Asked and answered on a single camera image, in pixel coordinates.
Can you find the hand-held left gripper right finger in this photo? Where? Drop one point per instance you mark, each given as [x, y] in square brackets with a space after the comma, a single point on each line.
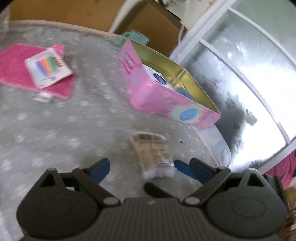
[200, 171]

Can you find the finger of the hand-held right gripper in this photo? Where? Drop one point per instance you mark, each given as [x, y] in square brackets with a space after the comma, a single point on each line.
[182, 167]
[153, 190]

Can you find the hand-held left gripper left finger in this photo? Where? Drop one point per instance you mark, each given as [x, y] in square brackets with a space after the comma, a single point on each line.
[100, 170]

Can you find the clear packet with white label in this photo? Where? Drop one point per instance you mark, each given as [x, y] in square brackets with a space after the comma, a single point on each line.
[152, 153]

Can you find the blue pouch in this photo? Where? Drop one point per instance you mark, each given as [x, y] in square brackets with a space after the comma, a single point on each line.
[182, 92]

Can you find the pink tin box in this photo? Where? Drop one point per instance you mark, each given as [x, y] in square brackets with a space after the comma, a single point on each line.
[148, 92]

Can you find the white packet with blue circle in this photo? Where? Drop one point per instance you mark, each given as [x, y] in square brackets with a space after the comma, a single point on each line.
[152, 74]

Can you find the pink cloth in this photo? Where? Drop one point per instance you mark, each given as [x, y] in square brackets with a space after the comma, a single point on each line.
[284, 165]

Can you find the white fabric cover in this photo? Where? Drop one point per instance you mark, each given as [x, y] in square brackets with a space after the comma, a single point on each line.
[218, 144]

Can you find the white-framed frosted glass door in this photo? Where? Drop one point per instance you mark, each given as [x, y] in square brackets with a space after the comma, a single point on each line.
[242, 81]

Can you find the white card with rainbow print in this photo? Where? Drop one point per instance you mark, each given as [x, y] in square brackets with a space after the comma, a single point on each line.
[46, 69]

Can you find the pink fluffy towel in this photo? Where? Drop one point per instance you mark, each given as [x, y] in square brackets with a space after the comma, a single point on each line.
[13, 69]

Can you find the teal cup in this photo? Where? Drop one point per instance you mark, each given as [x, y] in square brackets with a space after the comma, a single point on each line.
[136, 37]

